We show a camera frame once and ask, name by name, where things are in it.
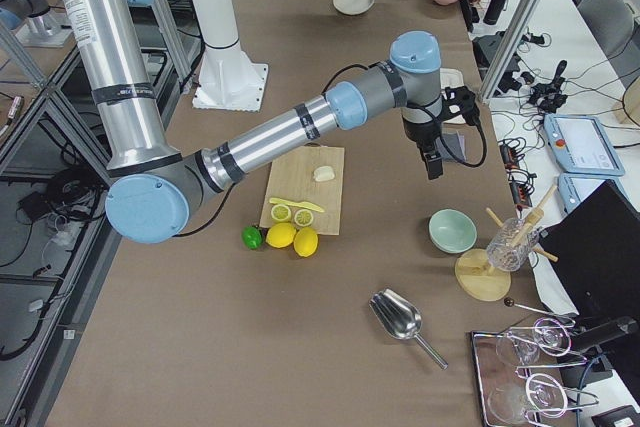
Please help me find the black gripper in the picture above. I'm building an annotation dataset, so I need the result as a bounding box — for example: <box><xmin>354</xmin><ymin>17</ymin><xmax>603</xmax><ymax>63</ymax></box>
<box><xmin>402</xmin><ymin>105</ymin><xmax>443</xmax><ymax>180</ymax></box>

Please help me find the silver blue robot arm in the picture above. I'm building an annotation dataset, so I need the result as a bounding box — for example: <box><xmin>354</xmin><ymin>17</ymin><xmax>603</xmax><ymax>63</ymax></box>
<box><xmin>62</xmin><ymin>0</ymin><xmax>443</xmax><ymax>244</ymax></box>

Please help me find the black framed mirror tray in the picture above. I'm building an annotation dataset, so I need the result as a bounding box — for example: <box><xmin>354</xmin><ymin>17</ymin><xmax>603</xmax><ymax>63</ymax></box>
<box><xmin>469</xmin><ymin>331</ymin><xmax>525</xmax><ymax>426</ymax></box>

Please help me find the grey folded cloth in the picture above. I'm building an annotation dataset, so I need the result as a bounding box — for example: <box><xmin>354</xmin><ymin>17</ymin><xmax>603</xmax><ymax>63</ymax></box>
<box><xmin>436</xmin><ymin>130</ymin><xmax>467</xmax><ymax>162</ymax></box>

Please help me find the light green bowl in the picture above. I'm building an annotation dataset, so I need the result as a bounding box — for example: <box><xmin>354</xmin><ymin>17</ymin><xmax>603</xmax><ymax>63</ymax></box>
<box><xmin>428</xmin><ymin>209</ymin><xmax>477</xmax><ymax>254</ymax></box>

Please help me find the clear textured glass cup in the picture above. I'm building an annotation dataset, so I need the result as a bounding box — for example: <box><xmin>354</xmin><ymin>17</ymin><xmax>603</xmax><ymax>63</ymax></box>
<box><xmin>486</xmin><ymin>218</ymin><xmax>540</xmax><ymax>272</ymax></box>

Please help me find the wooden cutting board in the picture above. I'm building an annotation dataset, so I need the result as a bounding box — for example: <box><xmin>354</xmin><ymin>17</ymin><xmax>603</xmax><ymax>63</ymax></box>
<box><xmin>259</xmin><ymin>146</ymin><xmax>345</xmax><ymax>236</ymax></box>

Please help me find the wooden mug tree stand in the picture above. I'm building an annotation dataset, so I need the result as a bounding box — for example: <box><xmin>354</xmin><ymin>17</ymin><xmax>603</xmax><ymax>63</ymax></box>
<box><xmin>455</xmin><ymin>185</ymin><xmax>558</xmax><ymax>301</ymax></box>

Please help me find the yellow plastic knife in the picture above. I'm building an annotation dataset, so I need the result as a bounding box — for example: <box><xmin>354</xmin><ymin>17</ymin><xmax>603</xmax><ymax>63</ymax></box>
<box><xmin>268</xmin><ymin>197</ymin><xmax>325</xmax><ymax>213</ymax></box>

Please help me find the right lemon half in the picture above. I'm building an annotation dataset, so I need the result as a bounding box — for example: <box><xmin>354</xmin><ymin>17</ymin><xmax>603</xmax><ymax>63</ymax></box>
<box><xmin>292</xmin><ymin>208</ymin><xmax>315</xmax><ymax>228</ymax></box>

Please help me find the lemon half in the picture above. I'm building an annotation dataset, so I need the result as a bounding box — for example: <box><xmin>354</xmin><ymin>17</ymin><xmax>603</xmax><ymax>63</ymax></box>
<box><xmin>270</xmin><ymin>203</ymin><xmax>292</xmax><ymax>223</ymax></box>
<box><xmin>292</xmin><ymin>208</ymin><xmax>315</xmax><ymax>228</ymax></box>

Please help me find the lower teach pendant tablet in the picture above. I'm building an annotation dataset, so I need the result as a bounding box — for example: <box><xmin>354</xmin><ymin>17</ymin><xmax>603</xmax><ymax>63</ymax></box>
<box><xmin>557</xmin><ymin>173</ymin><xmax>622</xmax><ymax>214</ymax></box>

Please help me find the teach pendant tablet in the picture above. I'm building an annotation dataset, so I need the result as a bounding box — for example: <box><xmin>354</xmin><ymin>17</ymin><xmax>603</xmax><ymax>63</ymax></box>
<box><xmin>557</xmin><ymin>173</ymin><xmax>622</xmax><ymax>214</ymax></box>
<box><xmin>543</xmin><ymin>114</ymin><xmax>625</xmax><ymax>177</ymax></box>

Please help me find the upper teach pendant tablet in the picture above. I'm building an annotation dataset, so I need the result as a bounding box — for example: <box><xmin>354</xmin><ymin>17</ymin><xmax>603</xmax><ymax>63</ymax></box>
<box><xmin>543</xmin><ymin>114</ymin><xmax>625</xmax><ymax>177</ymax></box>

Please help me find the right whole lemon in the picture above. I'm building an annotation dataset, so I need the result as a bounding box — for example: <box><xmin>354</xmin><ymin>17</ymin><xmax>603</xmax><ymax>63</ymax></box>
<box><xmin>293</xmin><ymin>227</ymin><xmax>319</xmax><ymax>258</ymax></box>

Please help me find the whole lemon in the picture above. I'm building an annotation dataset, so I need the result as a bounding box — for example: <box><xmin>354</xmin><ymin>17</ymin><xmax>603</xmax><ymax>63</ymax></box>
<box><xmin>265</xmin><ymin>222</ymin><xmax>297</xmax><ymax>248</ymax></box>
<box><xmin>293</xmin><ymin>227</ymin><xmax>319</xmax><ymax>258</ymax></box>

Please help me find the left lemon half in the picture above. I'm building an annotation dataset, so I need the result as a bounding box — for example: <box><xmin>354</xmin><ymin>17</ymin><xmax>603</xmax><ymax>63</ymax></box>
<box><xmin>270</xmin><ymin>203</ymin><xmax>292</xmax><ymax>223</ymax></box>

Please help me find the metal scoop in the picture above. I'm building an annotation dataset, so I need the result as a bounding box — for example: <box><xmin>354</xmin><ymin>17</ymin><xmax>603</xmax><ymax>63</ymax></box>
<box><xmin>369</xmin><ymin>288</ymin><xmax>449</xmax><ymax>370</ymax></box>

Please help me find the left whole lemon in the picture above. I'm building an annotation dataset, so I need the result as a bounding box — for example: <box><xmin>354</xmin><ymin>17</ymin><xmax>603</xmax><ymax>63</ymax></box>
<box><xmin>265</xmin><ymin>222</ymin><xmax>297</xmax><ymax>248</ymax></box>

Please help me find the white plate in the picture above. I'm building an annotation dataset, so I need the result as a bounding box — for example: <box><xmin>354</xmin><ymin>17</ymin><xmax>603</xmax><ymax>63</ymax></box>
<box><xmin>332</xmin><ymin>0</ymin><xmax>375</xmax><ymax>16</ymax></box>

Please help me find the black monitor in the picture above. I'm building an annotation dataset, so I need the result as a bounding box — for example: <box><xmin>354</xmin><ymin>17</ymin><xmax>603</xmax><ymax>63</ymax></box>
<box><xmin>541</xmin><ymin>180</ymin><xmax>639</xmax><ymax>319</ymax></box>

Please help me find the green lime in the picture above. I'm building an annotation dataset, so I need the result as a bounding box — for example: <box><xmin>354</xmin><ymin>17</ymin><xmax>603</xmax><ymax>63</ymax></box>
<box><xmin>241</xmin><ymin>225</ymin><xmax>264</xmax><ymax>250</ymax></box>

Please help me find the upper wine glass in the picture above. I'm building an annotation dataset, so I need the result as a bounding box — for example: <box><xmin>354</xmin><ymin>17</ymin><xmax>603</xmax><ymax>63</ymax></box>
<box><xmin>495</xmin><ymin>317</ymin><xmax>587</xmax><ymax>368</ymax></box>

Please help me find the grey office chair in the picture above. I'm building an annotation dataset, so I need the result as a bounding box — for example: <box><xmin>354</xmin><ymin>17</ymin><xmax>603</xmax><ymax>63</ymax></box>
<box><xmin>577</xmin><ymin>0</ymin><xmax>639</xmax><ymax>58</ymax></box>

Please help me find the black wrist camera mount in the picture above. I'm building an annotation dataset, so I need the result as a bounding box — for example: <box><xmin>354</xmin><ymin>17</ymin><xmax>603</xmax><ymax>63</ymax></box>
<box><xmin>442</xmin><ymin>86</ymin><xmax>480</xmax><ymax>126</ymax></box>

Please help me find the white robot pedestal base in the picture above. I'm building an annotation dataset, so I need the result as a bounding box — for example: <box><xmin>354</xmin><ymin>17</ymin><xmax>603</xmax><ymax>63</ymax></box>
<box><xmin>192</xmin><ymin>0</ymin><xmax>268</xmax><ymax>112</ymax></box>

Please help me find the aluminium frame post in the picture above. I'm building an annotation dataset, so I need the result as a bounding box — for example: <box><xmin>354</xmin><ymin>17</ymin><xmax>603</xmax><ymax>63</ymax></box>
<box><xmin>478</xmin><ymin>0</ymin><xmax>540</xmax><ymax>104</ymax></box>

